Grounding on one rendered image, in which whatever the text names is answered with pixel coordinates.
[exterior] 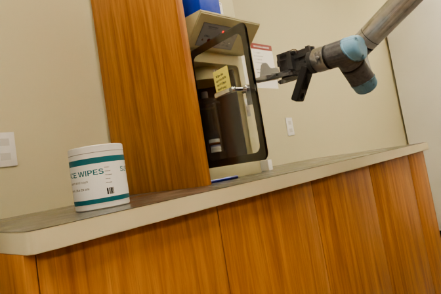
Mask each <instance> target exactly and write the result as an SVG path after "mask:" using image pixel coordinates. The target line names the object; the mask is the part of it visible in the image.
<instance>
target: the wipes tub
mask: <svg viewBox="0 0 441 294"><path fill-rule="evenodd" d="M68 161H69V167H70V176H71V182H72V191H73V200H74V205H75V211H76V212H77V213H82V212H88V211H96V210H101V209H107V208H111V207H117V206H120V205H125V204H128V203H129V202H130V199H129V188H128V182H127V174H126V168H125V159H124V155H123V146H122V144H121V143H109V144H97V145H92V146H84V147H80V148H74V149H71V150H69V151H68Z"/></svg>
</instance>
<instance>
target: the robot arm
mask: <svg viewBox="0 0 441 294"><path fill-rule="evenodd" d="M422 1H423V0H387V2H386V3H385V4H384V5H383V6H382V7H381V8H380V9H379V10H378V11H377V12H376V13H375V14H374V15H373V16H372V17H371V18H370V19H369V20H368V21H367V23H366V24H365V25H364V26H363V27H362V28H361V29H360V30H359V31H358V32H357V34H356V35H350V36H349V37H345V38H342V39H341V40H338V41H335V42H332V43H329V44H327V45H324V46H321V47H318V48H315V47H314V46H310V45H307V46H305V48H304V49H301V50H297V49H292V50H294V51H292V50H290V51H286V52H283V53H281V54H277V55H276V57H277V65H278V67H280V70H279V69H278V68H270V66H269V65H268V64H267V63H262V64H261V71H260V77H257V78H256V83H262V82H266V81H273V80H277V79H279V78H281V80H279V81H278V83H279V84H280V85H281V84H284V83H289V82H291V81H294V80H297V82H296V84H295V88H294V90H293V94H292V97H291V99H292V100H294V101H295V102H303V101H304V99H305V96H306V92H307V90H308V86H309V84H310V80H311V77H312V74H315V73H318V72H319V73H320V72H324V71H327V70H331V69H333V68H339V69H340V70H341V72H342V74H343V75H344V76H345V78H346V80H347V81H348V82H349V84H350V86H351V88H353V89H354V91H355V92H356V93H357V94H359V95H365V94H368V93H370V92H372V90H374V88H376V86H377V78H376V76H375V74H374V73H373V72H372V70H371V66H370V64H369V60H368V54H369V53H370V52H371V51H372V50H373V49H374V48H375V47H376V46H378V44H380V42H382V40H384V39H385V38H386V37H387V36H388V35H389V34H390V33H391V32H392V31H393V30H394V29H395V28H396V27H397V26H398V25H399V24H400V23H401V22H402V21H403V20H404V19H405V18H406V17H407V16H408V15H409V14H410V13H411V12H412V11H413V10H414V9H415V8H416V7H417V6H418V5H419V4H420V3H421V2H422Z"/></svg>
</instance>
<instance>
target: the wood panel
mask: <svg viewBox="0 0 441 294"><path fill-rule="evenodd" d="M91 5H92V10H93V19H94V28H95V33H96V42H97V47H98V56H99V61H100V70H101V75H102V84H103V89H104V98H105V103H106V113H107V118H108V126H109V132H110V141H111V143H121V144H122V146H123V155H124V159H125V168H126V174H127V182H128V188H129V195H133V194H143V193H150V192H160V191H166V190H177V189H183V188H194V187H200V186H208V185H211V177H210V172H209V165H208V160H207V152H206V148H205V140H204V135H203V127H202V123H201V115H200V107H199V103H198V95H197V90H196V82H195V78H194V71H193V65H192V58H191V53H190V46H189V41H188V33H187V29H186V21H185V16H184V9H183V4H182V0H91Z"/></svg>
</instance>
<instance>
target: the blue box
mask: <svg viewBox="0 0 441 294"><path fill-rule="evenodd" d="M182 4H183V9H184V16H185V17H187V16H189V15H191V14H193V13H195V12H196V11H198V10H200V9H201V10H204V11H209V12H215V13H219V14H221V9H220V5H219V0H182Z"/></svg>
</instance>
